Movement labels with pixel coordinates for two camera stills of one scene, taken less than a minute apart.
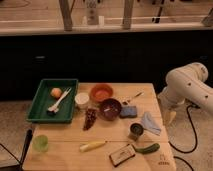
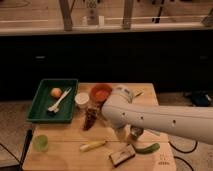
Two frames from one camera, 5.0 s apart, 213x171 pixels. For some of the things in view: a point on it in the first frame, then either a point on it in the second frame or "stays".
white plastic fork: (56, 106) stays
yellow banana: (90, 146) stays
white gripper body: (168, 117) → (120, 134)
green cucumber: (151, 148) stays
